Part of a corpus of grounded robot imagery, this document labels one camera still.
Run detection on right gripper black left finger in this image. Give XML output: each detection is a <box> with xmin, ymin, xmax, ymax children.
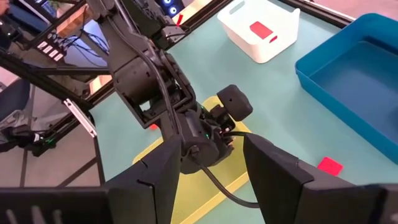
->
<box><xmin>0</xmin><ymin>136</ymin><xmax>183</xmax><ymax>224</ymax></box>

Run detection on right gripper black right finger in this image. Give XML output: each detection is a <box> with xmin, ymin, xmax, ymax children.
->
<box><xmin>243</xmin><ymin>133</ymin><xmax>398</xmax><ymax>224</ymax></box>

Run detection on long red block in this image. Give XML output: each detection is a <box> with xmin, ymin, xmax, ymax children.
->
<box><xmin>249</xmin><ymin>21</ymin><xmax>274</xmax><ymax>40</ymax></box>

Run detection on flat red block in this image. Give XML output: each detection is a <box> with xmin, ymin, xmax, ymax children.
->
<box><xmin>317</xmin><ymin>156</ymin><xmax>344</xmax><ymax>177</ymax></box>

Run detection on translucent yellow plastic bin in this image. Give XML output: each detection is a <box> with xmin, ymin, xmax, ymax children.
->
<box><xmin>131</xmin><ymin>95</ymin><xmax>253</xmax><ymax>224</ymax></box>

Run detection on white plastic bin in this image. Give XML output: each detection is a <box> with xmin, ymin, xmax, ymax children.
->
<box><xmin>216</xmin><ymin>0</ymin><xmax>302</xmax><ymax>65</ymax></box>

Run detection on blue plastic bin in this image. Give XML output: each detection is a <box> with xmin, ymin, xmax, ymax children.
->
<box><xmin>294</xmin><ymin>12</ymin><xmax>398</xmax><ymax>165</ymax></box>

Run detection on black computer with blue lights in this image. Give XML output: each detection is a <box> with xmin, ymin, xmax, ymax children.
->
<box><xmin>156</xmin><ymin>0</ymin><xmax>185</xmax><ymax>18</ymax></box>

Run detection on black power strip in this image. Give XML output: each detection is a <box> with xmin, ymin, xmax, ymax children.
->
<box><xmin>36</xmin><ymin>39</ymin><xmax>65</xmax><ymax>62</ymax></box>

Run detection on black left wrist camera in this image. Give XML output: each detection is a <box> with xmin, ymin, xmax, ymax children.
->
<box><xmin>216</xmin><ymin>84</ymin><xmax>254</xmax><ymax>123</ymax></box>

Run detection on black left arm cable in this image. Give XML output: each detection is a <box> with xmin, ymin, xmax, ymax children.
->
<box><xmin>186</xmin><ymin>147</ymin><xmax>261</xmax><ymax>209</ymax></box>

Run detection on silver metal bracket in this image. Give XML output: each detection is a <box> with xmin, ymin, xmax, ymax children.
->
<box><xmin>63</xmin><ymin>98</ymin><xmax>98</xmax><ymax>139</ymax></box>

